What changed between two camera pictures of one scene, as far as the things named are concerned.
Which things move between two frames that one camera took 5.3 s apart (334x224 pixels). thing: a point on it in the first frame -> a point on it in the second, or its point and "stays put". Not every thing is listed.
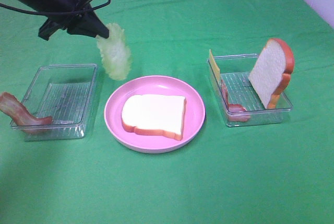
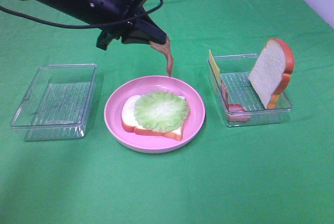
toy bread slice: (271, 74) stays put
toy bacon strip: (26, 121) -> (165, 48)
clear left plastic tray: (63, 92) stays put
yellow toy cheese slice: (214, 67) stays put
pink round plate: (151, 142) stays put
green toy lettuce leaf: (115, 52) -> (161, 111)
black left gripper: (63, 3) -> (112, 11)
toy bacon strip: (235, 113) stays put
